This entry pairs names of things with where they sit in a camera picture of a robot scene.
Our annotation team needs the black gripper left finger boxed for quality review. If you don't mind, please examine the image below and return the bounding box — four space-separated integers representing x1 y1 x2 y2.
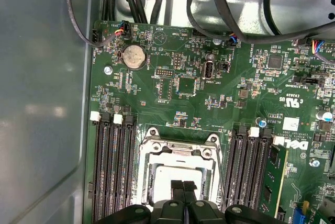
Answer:
94 180 186 224

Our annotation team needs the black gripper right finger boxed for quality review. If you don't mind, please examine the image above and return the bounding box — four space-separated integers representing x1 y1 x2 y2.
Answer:
184 181 282 224

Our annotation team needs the thin wire locking lever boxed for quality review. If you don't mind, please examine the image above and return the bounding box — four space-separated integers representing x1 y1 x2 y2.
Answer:
216 140 228 208

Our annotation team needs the green RAM stick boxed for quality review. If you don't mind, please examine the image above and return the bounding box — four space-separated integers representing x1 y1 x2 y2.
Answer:
261 141 289 221

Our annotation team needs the blue board connector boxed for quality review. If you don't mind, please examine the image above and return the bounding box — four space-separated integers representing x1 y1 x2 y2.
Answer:
289 203 307 224

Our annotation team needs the green motherboard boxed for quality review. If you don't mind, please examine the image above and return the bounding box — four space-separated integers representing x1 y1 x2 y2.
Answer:
83 19 335 224

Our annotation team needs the white square sticker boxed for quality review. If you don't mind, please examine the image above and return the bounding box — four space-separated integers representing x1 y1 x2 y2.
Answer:
282 116 300 132

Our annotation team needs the silver internal USB port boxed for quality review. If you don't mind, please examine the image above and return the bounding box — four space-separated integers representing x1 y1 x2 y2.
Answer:
202 61 217 80

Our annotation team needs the round silver coin battery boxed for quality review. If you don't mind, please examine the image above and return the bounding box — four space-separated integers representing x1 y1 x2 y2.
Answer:
120 44 147 71

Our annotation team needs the black and silver PC case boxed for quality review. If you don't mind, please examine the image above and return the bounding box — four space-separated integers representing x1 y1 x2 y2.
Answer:
0 0 335 224

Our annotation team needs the long black cable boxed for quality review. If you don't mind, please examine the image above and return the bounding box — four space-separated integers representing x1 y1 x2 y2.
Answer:
206 0 335 46

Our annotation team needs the black looped cable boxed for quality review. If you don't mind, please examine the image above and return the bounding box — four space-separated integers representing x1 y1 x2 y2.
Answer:
186 0 236 46

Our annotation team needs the black fan cable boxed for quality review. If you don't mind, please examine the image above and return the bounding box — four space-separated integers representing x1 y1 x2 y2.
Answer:
65 0 130 47

